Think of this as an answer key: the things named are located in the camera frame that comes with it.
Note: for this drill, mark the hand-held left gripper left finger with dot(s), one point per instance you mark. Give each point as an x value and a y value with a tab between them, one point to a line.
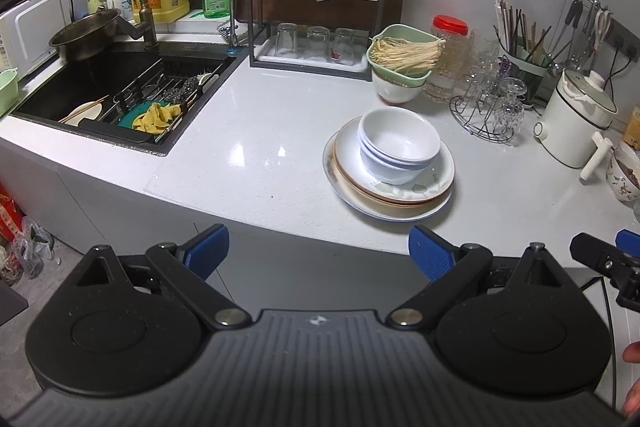
207	252

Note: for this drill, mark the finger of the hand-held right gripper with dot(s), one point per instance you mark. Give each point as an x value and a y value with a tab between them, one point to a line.
630	241
595	252

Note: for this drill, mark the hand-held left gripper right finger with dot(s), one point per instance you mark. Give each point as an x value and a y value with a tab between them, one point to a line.
432	253

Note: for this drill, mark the white leaf print plate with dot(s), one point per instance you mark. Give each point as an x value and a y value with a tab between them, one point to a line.
385	205
441	172

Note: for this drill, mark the pale blue bowl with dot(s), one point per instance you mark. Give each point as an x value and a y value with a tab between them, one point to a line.
395	177
400	165

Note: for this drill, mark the small white bowl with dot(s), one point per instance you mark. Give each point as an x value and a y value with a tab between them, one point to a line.
400	132

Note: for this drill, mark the white rose print plate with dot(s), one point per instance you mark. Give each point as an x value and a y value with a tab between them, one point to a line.
330	172

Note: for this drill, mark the person's right hand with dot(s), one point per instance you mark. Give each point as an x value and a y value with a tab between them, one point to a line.
635	399

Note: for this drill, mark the floral ceramic bowl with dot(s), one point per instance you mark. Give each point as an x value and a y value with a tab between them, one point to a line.
620	187

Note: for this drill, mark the yellow packet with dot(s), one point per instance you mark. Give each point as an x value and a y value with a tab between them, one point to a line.
632	127

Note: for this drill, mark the white electric pot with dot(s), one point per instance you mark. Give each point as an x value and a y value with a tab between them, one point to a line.
570	127

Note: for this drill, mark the yellow dish cloth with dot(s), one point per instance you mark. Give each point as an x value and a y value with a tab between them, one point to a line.
157	119

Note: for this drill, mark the white ceramic bowl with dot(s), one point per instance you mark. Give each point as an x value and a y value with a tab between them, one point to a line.
397	93

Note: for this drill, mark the steel wool scrubber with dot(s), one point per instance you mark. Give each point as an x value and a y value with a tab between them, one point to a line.
182	89

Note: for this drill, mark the cut glass cup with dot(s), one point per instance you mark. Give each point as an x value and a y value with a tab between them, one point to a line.
511	104

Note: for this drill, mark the pale green basket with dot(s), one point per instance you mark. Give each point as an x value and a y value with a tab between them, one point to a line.
400	82

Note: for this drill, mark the plastic bags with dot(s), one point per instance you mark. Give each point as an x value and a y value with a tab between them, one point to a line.
30	252

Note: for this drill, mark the black sink drain rack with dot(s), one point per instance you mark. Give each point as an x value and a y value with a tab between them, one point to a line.
127	92

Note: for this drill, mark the white plate in sink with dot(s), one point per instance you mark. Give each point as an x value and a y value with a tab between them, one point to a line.
85	117

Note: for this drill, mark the green chopstick holder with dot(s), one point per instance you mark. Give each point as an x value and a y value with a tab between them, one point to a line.
530	79

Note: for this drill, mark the white drip tray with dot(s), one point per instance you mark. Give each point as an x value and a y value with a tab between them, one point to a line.
360	71

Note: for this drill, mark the cluster of clear glass cups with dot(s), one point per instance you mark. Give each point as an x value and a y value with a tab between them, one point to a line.
482	62

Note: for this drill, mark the bundle of dried noodles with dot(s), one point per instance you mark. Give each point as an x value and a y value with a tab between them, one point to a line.
405	54

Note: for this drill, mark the black kitchen sink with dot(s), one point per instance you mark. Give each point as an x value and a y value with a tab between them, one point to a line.
55	97

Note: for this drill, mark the red lid glass jar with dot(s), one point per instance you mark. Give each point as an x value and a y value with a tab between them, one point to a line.
450	29

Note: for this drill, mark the row of hanging utensils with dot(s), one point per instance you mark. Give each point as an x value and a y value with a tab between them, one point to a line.
572	22

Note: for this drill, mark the bundle of chopsticks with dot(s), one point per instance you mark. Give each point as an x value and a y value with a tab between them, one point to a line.
512	27

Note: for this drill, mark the steel pot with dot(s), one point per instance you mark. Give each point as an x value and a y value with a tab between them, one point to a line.
85	37

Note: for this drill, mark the pale green plastic tub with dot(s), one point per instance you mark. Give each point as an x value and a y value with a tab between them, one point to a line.
7	92

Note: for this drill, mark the white microwave oven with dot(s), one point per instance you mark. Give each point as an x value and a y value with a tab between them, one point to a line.
30	27

